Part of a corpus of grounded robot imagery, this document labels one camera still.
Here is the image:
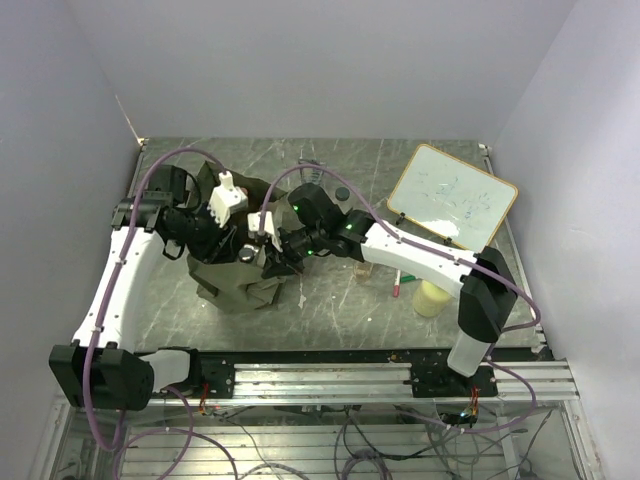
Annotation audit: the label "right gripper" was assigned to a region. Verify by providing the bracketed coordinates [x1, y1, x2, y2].
[263, 224, 327, 278]

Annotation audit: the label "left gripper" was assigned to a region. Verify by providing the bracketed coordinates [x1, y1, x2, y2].
[170, 198, 237, 265]

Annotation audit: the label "olive canvas bag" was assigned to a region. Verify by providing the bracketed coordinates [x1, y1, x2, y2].
[187, 172, 285, 314]

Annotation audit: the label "clear bottle with black label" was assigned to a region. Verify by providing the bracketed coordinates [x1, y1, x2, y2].
[334, 186, 354, 214]

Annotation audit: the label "small clear bottle grey cap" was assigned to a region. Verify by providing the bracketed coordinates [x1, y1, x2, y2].
[237, 244, 261, 265]

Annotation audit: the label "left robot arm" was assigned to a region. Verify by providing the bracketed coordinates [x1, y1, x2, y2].
[49, 165, 247, 411]

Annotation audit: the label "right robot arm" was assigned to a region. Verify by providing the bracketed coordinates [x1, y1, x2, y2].
[250, 183, 517, 396]

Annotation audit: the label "amber bottle white cap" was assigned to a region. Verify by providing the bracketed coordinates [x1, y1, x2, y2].
[353, 262, 373, 283]

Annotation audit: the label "clear tube with dark label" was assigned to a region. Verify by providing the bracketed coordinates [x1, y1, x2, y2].
[298, 158, 324, 186]

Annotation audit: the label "pink marker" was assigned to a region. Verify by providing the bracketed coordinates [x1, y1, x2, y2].
[392, 269, 402, 298]

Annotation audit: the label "yellow pump bottle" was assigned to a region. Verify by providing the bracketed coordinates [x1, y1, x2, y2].
[412, 280, 452, 318]

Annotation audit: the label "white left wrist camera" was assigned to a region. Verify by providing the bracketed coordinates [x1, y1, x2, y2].
[208, 171, 248, 227]

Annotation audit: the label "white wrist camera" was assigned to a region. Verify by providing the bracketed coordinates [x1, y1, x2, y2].
[208, 171, 248, 227]
[247, 210, 283, 252]

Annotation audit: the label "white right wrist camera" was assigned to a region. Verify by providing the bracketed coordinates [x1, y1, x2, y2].
[247, 210, 283, 252]

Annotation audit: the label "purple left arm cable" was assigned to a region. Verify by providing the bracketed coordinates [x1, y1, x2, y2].
[82, 147, 229, 454]

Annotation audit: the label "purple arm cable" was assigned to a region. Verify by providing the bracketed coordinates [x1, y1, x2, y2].
[82, 147, 229, 454]
[259, 165, 544, 436]

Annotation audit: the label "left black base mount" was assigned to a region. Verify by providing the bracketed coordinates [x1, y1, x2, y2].
[167, 347, 235, 399]

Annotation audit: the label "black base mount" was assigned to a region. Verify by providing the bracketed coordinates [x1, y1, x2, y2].
[393, 349, 498, 398]
[167, 347, 235, 399]

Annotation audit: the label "aluminium rail frame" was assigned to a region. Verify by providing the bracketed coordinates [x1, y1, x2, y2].
[144, 359, 576, 407]

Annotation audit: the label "small whiteboard yellow frame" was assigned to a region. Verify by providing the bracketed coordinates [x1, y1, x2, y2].
[387, 144, 519, 252]

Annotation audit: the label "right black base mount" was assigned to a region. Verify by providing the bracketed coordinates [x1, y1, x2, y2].
[393, 349, 498, 398]

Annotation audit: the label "loose cables under table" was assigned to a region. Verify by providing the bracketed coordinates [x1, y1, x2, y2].
[107, 384, 551, 480]

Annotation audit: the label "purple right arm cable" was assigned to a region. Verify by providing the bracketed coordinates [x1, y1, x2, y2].
[259, 165, 544, 436]

